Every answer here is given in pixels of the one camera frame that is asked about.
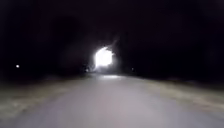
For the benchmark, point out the grey asphalt path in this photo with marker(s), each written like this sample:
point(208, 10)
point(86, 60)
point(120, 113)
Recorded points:
point(110, 106)

